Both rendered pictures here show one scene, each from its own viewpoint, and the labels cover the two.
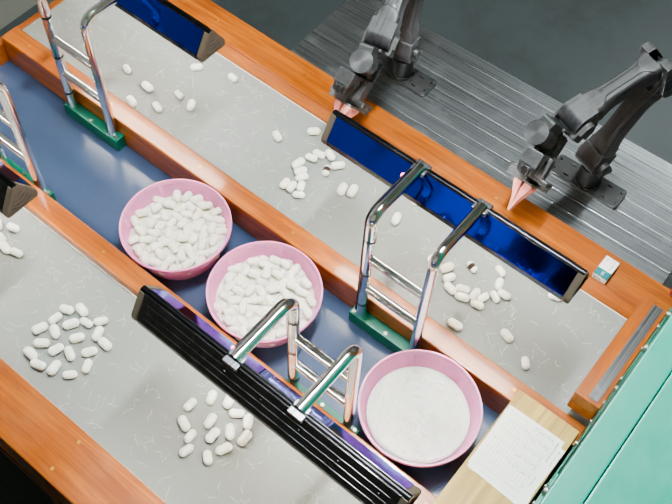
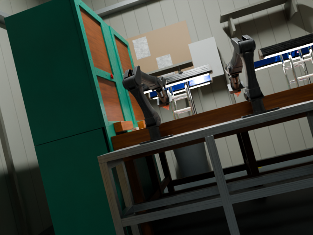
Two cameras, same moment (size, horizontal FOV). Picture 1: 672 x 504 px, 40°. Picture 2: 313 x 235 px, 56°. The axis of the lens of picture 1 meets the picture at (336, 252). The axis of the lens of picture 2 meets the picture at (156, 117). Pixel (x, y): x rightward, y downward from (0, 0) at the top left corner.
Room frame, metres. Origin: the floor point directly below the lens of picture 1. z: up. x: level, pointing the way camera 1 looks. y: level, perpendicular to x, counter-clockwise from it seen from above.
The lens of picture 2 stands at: (3.06, -1.36, 0.71)
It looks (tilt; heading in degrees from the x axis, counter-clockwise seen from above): 3 degrees up; 155
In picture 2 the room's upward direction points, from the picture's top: 15 degrees counter-clockwise
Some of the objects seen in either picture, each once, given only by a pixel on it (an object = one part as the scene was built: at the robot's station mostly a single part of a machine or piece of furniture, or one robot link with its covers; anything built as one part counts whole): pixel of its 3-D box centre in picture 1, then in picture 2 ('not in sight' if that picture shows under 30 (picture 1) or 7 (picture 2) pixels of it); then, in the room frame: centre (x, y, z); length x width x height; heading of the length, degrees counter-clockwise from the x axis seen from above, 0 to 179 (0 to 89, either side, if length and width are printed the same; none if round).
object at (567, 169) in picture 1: (590, 173); (154, 134); (1.47, -0.64, 0.71); 0.20 x 0.07 x 0.08; 55
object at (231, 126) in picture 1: (304, 171); not in sight; (1.41, 0.09, 0.73); 1.81 x 0.30 x 0.02; 54
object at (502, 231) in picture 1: (451, 197); (171, 79); (1.10, -0.23, 1.08); 0.62 x 0.08 x 0.07; 54
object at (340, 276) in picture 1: (258, 220); not in sight; (1.26, 0.19, 0.71); 1.81 x 0.05 x 0.11; 54
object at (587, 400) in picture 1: (618, 356); (124, 126); (0.89, -0.62, 0.83); 0.30 x 0.06 x 0.07; 144
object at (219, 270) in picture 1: (265, 299); not in sight; (1.03, 0.16, 0.72); 0.27 x 0.27 x 0.10
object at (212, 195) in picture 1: (177, 234); not in sight; (1.20, 0.38, 0.72); 0.27 x 0.27 x 0.10
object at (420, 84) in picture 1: (402, 64); (258, 107); (1.82, -0.15, 0.71); 0.20 x 0.07 x 0.08; 55
